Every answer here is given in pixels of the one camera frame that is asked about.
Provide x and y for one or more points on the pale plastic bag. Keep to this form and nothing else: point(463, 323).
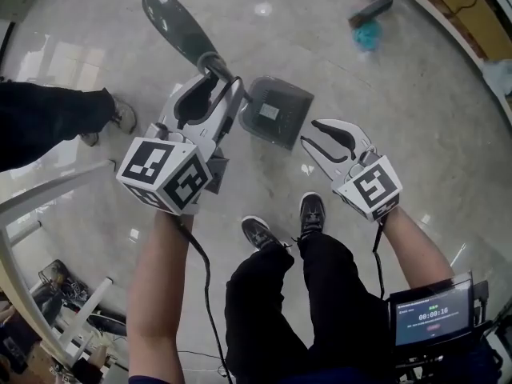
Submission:
point(498, 74)

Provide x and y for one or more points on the person's left black shoe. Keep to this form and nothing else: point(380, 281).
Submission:
point(260, 234)

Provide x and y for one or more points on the white table frame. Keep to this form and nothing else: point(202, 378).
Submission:
point(52, 186)

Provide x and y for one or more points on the person's right black shoe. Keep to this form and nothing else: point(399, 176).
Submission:
point(313, 214)

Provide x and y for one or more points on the person's leg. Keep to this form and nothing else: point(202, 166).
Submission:
point(340, 294)
point(260, 318)

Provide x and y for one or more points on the small black timer screen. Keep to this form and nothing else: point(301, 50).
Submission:
point(432, 314)

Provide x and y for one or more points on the person's right leg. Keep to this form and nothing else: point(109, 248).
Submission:
point(340, 294)

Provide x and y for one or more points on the person's black shoe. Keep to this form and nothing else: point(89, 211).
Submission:
point(260, 234)
point(313, 214)

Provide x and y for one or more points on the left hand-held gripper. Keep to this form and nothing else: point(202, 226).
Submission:
point(160, 166)

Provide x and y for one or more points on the person's right forearm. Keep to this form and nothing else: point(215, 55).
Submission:
point(416, 250)

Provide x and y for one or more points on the teal cloth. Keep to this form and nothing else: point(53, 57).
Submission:
point(367, 35)

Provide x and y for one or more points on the grey broom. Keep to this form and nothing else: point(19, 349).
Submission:
point(374, 9)

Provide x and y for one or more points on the person's left forearm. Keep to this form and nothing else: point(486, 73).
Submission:
point(156, 294)

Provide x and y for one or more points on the dark green dustpan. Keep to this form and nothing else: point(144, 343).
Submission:
point(176, 22)

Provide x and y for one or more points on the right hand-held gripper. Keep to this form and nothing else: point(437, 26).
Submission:
point(372, 186)

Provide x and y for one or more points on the person's left leg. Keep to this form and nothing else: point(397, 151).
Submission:
point(260, 318)

